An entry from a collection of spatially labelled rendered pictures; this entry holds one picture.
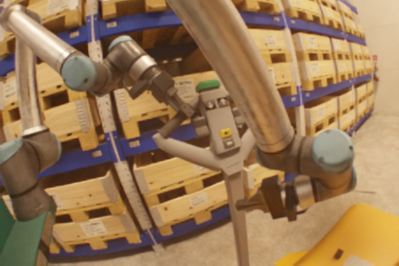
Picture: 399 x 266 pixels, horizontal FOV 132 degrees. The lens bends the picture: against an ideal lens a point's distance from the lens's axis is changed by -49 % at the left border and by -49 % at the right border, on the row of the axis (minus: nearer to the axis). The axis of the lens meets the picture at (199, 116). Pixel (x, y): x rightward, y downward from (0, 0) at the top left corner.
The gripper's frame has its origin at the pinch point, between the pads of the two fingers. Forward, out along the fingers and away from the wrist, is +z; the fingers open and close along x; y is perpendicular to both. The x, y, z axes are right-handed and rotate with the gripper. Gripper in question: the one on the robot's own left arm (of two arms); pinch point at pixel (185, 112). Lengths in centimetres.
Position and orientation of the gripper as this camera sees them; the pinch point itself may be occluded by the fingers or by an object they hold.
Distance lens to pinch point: 54.5
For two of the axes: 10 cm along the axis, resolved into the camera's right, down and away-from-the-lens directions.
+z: 7.0, 7.1, 0.6
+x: -2.8, 1.9, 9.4
